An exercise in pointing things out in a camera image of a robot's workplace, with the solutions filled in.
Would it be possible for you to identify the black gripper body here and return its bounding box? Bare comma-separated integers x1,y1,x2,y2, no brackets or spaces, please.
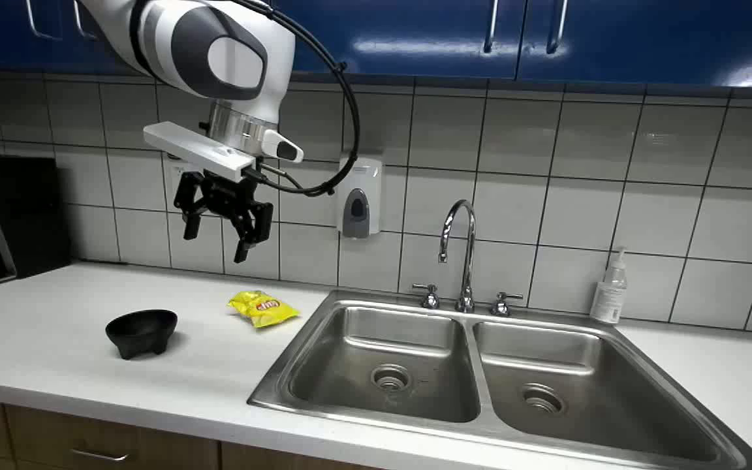
172,171,276,244

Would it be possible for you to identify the chrome gooseneck faucet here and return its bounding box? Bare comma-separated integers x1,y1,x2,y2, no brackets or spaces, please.
435,197,480,315

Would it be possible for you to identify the wooden drawer front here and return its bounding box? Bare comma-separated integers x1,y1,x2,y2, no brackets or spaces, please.
2,403,223,470

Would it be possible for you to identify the silver drawer handle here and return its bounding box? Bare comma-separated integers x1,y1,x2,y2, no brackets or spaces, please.
67,444,133,467

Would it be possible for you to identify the silver cabinet door handle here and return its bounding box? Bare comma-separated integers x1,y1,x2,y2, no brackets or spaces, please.
24,0,65,44
546,0,571,59
70,0,99,43
480,0,503,59

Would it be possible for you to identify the yellow chip bag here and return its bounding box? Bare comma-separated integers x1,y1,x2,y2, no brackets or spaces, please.
228,288,304,331

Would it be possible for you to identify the stainless steel double sink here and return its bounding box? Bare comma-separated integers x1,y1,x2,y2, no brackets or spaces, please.
246,291,752,470

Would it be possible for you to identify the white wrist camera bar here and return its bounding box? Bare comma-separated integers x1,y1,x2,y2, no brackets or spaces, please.
142,120,259,187

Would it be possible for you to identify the black bowl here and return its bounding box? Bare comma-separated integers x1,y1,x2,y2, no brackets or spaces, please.
103,305,181,360

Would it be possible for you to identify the white wall soap dispenser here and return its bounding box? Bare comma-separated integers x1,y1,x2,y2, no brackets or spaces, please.
336,154,387,240

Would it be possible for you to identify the chrome faucet handle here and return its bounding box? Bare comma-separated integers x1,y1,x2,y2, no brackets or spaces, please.
485,291,526,320
409,282,445,312

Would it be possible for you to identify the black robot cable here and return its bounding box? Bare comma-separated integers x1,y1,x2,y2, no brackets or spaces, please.
232,0,364,198

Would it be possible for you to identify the black coffee maker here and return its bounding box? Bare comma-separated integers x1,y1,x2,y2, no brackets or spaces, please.
0,154,76,291

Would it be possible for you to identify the clear pump soap bottle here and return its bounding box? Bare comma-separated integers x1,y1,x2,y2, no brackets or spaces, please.
588,247,633,328

